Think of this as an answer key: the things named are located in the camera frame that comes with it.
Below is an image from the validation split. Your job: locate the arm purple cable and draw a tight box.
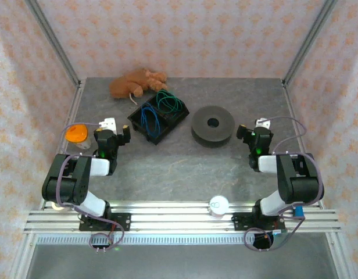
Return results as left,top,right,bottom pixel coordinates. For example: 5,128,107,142
243,115,325,253
55,123,125,254

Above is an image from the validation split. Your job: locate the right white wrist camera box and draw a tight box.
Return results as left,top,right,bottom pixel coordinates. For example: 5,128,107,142
254,117,271,129

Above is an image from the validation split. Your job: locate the brown plush toy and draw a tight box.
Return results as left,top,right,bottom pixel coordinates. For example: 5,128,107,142
109,68,169,106

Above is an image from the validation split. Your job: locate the blue cable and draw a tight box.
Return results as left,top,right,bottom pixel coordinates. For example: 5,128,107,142
140,105,162,138

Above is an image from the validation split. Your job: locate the aluminium corner post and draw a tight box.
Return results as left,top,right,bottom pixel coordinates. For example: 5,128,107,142
281,0,339,87
24,0,83,88

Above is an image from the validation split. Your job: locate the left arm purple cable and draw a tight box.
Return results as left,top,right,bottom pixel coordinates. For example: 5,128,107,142
55,123,125,254

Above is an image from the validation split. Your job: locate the orange-lidded white container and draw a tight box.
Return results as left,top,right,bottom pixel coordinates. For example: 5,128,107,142
65,123,92,151

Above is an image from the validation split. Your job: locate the slotted grey cable duct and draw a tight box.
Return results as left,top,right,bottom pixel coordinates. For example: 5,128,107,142
35,233,331,245

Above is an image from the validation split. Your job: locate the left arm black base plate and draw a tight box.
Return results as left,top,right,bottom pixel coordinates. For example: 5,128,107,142
78,212,132,233

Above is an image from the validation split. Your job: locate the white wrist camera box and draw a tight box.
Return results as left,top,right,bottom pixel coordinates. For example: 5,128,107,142
98,117,118,134
254,117,271,129

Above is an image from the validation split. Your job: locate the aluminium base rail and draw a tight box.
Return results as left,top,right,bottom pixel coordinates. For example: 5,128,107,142
23,199,342,234

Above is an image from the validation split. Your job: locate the black two-compartment box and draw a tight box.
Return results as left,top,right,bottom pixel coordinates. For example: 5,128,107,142
127,93,190,146

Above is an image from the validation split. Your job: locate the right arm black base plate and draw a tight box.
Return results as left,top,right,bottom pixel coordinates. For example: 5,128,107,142
231,212,286,233

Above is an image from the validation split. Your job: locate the aluminium side rail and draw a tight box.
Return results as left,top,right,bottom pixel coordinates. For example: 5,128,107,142
38,79,87,210
281,80,325,210

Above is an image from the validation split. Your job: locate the white round cap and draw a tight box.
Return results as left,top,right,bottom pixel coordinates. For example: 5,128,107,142
207,195,230,219

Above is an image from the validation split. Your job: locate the grey cable spool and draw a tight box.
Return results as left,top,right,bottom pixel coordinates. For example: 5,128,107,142
191,105,236,149

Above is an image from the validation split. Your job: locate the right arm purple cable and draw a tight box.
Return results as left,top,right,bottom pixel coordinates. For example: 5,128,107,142
243,115,325,253

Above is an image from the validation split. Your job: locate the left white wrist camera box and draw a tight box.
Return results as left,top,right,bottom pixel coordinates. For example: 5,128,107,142
98,117,118,134

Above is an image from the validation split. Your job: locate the green cable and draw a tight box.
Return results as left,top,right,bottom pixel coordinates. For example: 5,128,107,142
155,90,183,113

